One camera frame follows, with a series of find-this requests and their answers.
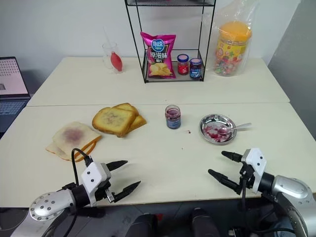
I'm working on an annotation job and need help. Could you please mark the candy jar with orange lid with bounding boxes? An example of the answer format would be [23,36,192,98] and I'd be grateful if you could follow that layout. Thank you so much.
[213,21,253,77]

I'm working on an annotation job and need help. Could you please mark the dark rounded shape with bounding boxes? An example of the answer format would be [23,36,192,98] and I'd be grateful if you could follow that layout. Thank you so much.
[127,212,161,237]
[190,206,221,237]

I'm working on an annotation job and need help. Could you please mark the red bulb dropper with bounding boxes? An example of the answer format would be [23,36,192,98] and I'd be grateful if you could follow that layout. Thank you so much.
[102,25,124,73]

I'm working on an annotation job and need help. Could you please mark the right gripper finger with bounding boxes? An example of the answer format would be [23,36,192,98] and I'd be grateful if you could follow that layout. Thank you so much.
[207,168,241,196]
[221,151,244,164]

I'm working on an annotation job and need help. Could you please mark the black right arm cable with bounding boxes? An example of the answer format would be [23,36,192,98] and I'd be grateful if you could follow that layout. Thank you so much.
[238,178,248,213]

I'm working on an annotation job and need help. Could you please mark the candy jar in plastic bag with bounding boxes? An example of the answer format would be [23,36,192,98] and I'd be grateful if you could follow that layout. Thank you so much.
[211,2,260,78]

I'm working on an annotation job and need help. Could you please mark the blue label jam jar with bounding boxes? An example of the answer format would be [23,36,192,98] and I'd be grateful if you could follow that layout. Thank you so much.
[189,58,202,80]

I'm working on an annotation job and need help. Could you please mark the toasted bread slices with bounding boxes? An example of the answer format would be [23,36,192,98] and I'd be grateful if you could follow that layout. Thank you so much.
[91,106,139,135]

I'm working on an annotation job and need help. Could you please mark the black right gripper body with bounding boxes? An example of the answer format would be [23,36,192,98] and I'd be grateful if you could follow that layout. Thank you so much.
[237,161,258,191]

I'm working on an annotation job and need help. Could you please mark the plain toasted bread slice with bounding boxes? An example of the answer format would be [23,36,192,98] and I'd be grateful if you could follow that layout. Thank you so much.
[118,114,147,138]
[112,102,139,116]

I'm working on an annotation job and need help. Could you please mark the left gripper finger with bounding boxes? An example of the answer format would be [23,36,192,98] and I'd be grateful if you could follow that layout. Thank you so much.
[106,160,129,171]
[113,180,142,203]

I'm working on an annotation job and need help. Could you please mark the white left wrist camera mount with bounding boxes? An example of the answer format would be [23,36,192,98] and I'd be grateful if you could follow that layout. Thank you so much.
[80,161,112,207]

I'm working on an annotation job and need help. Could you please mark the white bread slice, small stain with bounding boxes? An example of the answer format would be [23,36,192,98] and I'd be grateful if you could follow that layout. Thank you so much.
[45,140,97,163]

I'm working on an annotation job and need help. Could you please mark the grey laptop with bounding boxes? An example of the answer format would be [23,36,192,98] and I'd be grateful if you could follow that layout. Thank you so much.
[0,56,32,134]

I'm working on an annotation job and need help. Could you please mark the black wire shelf rack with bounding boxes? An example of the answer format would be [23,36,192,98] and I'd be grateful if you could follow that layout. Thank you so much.
[124,0,215,84]

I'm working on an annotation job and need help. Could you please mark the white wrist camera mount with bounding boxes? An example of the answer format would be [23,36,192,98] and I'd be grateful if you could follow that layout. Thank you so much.
[80,161,112,207]
[241,148,268,195]

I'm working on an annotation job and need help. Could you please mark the white bread slice, large stain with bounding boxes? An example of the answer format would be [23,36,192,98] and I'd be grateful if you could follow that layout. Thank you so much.
[52,121,103,152]

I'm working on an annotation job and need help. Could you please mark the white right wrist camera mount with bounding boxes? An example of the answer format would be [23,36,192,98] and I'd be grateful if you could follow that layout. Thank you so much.
[241,148,268,195]

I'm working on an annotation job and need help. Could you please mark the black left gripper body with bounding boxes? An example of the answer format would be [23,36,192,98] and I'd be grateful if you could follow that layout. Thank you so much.
[94,170,121,204]

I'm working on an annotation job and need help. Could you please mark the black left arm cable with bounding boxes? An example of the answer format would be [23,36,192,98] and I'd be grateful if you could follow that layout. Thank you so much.
[71,148,94,189]

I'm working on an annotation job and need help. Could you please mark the red jam jar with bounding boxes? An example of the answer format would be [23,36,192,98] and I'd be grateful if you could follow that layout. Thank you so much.
[176,54,190,75]

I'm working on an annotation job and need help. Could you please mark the round metal plate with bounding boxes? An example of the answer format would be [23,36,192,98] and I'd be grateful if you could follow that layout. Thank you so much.
[198,114,237,145]

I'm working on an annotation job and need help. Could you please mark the open purple jam jar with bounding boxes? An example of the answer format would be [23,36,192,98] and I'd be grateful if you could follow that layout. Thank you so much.
[164,105,181,130]

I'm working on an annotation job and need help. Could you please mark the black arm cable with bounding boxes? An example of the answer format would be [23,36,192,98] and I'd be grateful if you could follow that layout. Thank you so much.
[238,178,248,213]
[71,148,94,189]

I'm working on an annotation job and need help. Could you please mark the pink potato chips bag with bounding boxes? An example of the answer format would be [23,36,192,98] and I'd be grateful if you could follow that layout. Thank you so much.
[140,31,177,79]

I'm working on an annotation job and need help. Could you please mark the clear plastic cup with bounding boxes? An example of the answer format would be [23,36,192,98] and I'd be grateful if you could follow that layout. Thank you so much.
[101,42,127,75]

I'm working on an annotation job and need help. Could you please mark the metal spoon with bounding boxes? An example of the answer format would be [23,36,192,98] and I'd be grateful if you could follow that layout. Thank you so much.
[218,122,253,135]

